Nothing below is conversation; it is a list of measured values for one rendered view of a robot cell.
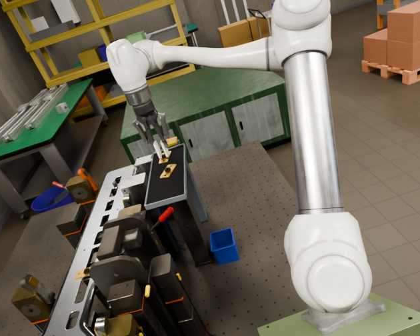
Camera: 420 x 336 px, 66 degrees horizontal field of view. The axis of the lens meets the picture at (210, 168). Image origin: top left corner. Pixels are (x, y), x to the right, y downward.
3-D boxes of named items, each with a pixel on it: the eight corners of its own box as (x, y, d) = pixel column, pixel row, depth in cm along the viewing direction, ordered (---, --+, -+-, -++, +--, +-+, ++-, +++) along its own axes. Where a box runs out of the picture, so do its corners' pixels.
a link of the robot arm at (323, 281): (361, 299, 79) (389, 331, 57) (293, 299, 82) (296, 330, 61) (325, 11, 90) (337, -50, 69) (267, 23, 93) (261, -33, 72)
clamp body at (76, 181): (97, 231, 181) (65, 179, 163) (120, 224, 180) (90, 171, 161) (94, 241, 174) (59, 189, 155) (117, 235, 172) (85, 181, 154)
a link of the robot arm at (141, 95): (126, 85, 118) (133, 100, 121) (119, 94, 110) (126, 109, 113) (149, 79, 116) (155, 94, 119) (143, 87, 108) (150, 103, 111)
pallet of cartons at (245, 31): (290, 49, 628) (284, 9, 592) (228, 69, 632) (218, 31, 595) (276, 42, 703) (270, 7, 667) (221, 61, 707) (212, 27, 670)
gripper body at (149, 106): (154, 94, 118) (163, 117, 123) (133, 100, 120) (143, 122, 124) (149, 102, 112) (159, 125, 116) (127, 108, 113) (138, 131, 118)
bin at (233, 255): (215, 247, 144) (209, 233, 139) (236, 241, 143) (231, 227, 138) (217, 266, 134) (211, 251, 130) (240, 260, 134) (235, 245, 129)
